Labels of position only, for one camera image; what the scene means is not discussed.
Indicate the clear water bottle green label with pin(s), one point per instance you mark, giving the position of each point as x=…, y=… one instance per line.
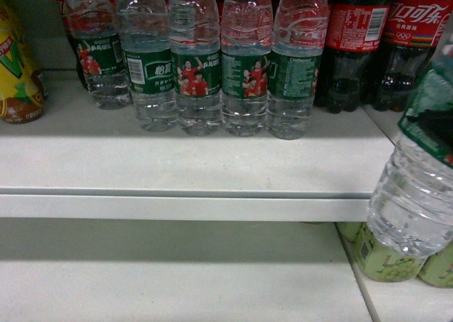
x=411, y=208

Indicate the water bottle behind front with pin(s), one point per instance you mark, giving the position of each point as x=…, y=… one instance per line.
x=246, y=43

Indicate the water bottle team label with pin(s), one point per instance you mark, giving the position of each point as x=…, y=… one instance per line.
x=195, y=49

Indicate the white adjacent shelf right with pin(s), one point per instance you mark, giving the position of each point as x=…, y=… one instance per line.
x=386, y=121

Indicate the white metal shelf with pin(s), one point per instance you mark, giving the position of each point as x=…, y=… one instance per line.
x=77, y=161

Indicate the water bottle text label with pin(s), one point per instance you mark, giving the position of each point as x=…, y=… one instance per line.
x=300, y=30

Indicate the water bottle barcode label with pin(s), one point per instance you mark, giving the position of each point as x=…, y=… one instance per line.
x=143, y=28

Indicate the water bottle far left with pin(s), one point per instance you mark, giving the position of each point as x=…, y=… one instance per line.
x=93, y=26

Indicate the green grape drink bottle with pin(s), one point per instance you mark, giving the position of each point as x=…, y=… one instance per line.
x=383, y=264

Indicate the cola bottle red label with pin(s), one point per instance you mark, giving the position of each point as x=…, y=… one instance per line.
x=354, y=31

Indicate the yellow lemon tea bottle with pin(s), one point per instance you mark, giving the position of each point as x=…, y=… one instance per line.
x=22, y=91

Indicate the cola bottle olympic label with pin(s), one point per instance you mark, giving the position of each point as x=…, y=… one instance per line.
x=411, y=34

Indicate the green drink bottle right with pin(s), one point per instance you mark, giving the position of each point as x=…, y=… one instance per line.
x=437, y=270

